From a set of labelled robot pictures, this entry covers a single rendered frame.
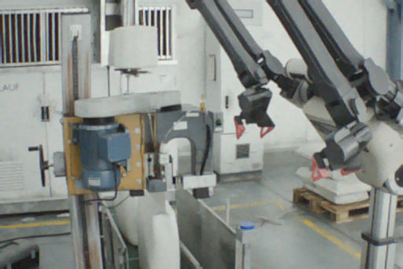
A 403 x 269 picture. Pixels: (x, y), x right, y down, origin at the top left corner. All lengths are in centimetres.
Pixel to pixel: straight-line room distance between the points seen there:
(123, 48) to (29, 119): 300
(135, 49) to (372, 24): 608
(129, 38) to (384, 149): 95
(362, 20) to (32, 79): 484
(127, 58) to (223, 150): 417
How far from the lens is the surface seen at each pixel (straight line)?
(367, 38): 754
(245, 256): 220
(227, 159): 591
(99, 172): 181
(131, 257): 299
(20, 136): 474
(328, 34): 121
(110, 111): 176
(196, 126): 206
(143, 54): 178
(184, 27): 519
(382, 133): 148
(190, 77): 625
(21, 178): 482
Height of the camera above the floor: 161
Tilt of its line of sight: 10 degrees down
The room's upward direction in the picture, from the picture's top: straight up
